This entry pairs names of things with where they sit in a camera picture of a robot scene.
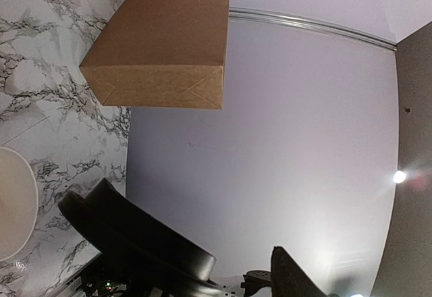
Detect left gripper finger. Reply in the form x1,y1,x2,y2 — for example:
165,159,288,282
271,246,326,297

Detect black plastic cup lid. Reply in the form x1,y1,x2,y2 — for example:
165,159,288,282
58,178,216,281

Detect white paper cup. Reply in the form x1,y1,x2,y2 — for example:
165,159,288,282
1,146,38,261

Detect brown paper bag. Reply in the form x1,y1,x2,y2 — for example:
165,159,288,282
80,0,230,109

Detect front aluminium rail base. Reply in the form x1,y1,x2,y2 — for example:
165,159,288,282
49,254,127,297

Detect right aluminium frame post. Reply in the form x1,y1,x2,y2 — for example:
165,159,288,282
229,7,397,52

